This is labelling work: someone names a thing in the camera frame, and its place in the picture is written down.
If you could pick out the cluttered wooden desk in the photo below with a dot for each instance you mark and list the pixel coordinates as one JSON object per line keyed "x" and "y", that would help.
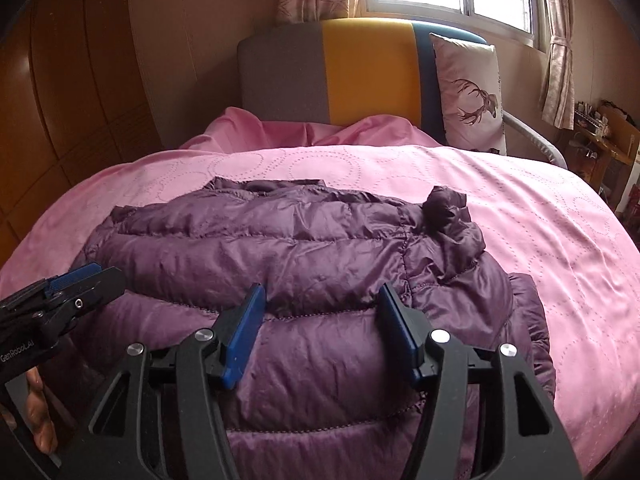
{"x": 610, "y": 155}

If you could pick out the grey yellow blue headboard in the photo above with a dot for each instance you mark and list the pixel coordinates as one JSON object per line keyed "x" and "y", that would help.
{"x": 370, "y": 70}

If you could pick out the brown wooden wardrobe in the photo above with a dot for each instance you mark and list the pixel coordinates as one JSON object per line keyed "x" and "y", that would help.
{"x": 75, "y": 85}

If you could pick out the person's left hand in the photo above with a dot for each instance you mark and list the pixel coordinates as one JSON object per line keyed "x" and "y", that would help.
{"x": 42, "y": 410}

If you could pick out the deer print pillow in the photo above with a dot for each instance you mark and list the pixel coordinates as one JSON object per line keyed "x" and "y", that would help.
{"x": 465, "y": 85}

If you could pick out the purple down jacket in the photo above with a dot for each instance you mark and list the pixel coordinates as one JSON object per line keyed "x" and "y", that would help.
{"x": 300, "y": 260}

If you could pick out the pink embroidered bedspread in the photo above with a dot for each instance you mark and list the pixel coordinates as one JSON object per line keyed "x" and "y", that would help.
{"x": 550, "y": 260}

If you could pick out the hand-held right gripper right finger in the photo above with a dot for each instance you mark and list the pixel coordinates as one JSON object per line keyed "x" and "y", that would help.
{"x": 400, "y": 330}

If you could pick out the beige curtain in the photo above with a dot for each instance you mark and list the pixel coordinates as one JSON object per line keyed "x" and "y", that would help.
{"x": 557, "y": 75}

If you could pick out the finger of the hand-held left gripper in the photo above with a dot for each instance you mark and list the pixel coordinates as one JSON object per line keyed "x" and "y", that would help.
{"x": 97, "y": 292}
{"x": 70, "y": 278}

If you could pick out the grey metal bed rail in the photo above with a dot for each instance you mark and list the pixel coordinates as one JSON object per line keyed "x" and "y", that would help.
{"x": 537, "y": 135}

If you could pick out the plain pink sheet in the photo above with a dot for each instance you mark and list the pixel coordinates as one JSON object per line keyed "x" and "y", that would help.
{"x": 300, "y": 132}

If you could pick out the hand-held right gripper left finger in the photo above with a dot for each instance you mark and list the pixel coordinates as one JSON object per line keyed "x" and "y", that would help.
{"x": 242, "y": 340}

